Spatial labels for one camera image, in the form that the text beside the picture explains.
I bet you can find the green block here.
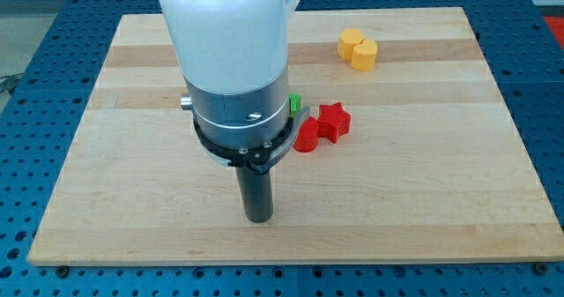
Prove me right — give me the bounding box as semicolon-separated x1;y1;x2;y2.
289;93;301;118

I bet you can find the red star block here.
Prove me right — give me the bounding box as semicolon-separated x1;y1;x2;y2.
317;102;352;144

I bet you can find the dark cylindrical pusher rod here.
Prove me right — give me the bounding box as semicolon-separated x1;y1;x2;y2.
235;167;273;223

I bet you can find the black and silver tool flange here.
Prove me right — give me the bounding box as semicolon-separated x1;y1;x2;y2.
194;107;310;175

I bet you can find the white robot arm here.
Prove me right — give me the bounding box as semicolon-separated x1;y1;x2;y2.
158;0;310;223

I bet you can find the yellow hexagon block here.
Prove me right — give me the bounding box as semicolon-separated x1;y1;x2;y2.
337;28;365;61

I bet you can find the yellow heart block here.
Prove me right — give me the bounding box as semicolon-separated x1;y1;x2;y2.
350;39;378;71

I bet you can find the red circle block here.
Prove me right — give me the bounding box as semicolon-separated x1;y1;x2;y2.
293;117;318;152

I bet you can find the wooden board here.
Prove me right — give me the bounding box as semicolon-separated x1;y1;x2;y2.
27;7;563;266

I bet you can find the blue perforated table frame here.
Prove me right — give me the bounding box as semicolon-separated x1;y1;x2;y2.
1;0;563;296

